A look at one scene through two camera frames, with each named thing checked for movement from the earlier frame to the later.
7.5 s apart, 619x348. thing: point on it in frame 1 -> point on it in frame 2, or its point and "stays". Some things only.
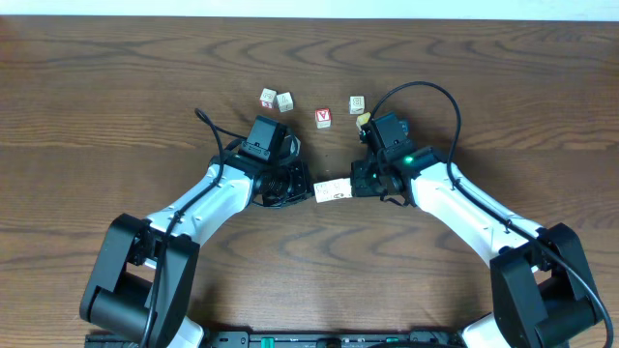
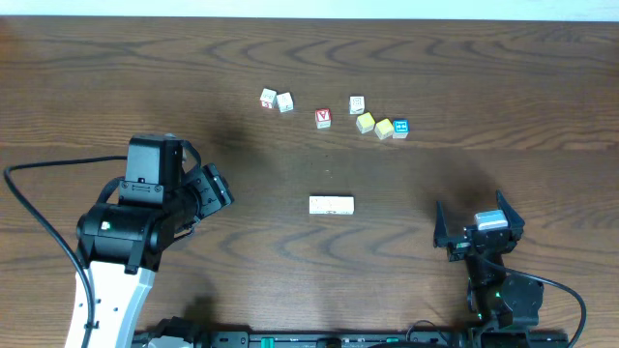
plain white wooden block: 328,190 -> 317,204
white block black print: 356,104 stays
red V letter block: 323,118 stays
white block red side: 269,99 stays
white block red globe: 337,188 -> 332,205
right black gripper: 359,186 -> 461,245
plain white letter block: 285,101 stays
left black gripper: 309,189 -> 209,191
